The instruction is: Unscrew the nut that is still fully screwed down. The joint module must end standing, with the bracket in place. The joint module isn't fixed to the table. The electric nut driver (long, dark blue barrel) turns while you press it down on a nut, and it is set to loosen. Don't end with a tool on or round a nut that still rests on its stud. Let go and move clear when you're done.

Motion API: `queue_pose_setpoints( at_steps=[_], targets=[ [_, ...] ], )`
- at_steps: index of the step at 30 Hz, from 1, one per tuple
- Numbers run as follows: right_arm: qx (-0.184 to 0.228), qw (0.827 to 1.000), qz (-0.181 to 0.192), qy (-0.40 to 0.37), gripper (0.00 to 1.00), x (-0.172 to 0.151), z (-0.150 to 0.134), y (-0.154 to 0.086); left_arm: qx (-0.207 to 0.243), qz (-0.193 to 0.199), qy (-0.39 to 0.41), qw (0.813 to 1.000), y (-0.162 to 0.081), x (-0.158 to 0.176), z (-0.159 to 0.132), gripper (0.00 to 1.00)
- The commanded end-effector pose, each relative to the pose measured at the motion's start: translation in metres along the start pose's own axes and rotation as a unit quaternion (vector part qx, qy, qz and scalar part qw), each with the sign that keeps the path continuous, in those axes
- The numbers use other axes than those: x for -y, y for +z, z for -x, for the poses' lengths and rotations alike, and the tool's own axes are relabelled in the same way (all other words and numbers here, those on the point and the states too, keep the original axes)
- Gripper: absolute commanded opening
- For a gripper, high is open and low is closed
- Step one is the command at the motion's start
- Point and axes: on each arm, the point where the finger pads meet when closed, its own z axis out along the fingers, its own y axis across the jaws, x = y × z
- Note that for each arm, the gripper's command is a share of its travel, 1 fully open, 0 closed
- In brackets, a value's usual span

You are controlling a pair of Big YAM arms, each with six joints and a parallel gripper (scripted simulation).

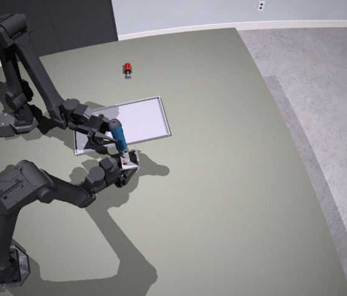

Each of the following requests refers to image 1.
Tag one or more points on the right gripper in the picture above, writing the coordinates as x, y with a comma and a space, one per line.
124, 179

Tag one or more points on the white shallow rectangular tray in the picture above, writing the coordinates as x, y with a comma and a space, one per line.
142, 120

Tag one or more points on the grey and white l-shaped bracket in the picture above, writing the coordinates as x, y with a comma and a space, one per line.
130, 160

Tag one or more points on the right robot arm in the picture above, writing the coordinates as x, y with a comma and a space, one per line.
38, 184

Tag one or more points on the dark blue electric nut driver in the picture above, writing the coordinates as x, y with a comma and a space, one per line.
115, 127

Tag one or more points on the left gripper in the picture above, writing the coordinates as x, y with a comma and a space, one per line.
97, 132

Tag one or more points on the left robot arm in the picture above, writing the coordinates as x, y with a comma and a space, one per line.
62, 112

